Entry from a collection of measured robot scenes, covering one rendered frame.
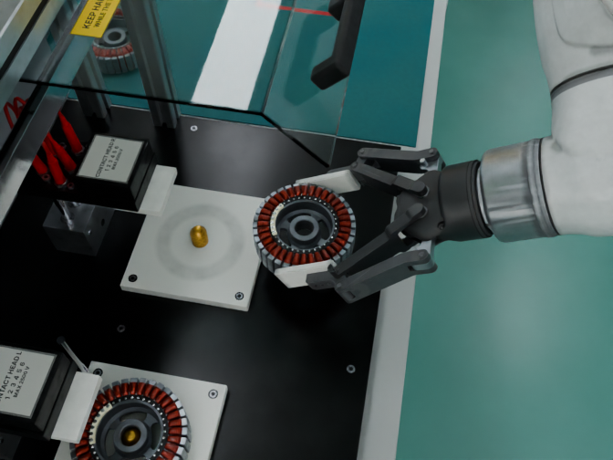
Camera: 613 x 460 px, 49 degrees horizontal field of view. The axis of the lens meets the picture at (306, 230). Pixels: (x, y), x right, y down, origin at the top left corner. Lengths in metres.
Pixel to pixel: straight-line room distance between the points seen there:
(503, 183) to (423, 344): 1.04
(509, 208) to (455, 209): 0.05
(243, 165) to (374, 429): 0.37
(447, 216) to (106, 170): 0.34
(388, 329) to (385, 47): 0.47
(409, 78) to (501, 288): 0.82
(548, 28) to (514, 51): 1.62
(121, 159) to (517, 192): 0.39
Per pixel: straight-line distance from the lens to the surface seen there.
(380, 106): 0.99
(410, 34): 1.10
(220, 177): 0.88
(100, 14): 0.66
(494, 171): 0.62
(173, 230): 0.83
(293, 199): 0.75
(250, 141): 0.92
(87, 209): 0.82
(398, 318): 0.80
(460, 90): 2.10
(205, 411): 0.73
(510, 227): 0.63
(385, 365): 0.78
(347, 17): 0.63
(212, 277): 0.79
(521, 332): 1.69
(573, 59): 0.62
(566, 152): 0.61
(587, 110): 0.61
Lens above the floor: 1.47
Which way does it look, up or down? 57 degrees down
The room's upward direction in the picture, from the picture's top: straight up
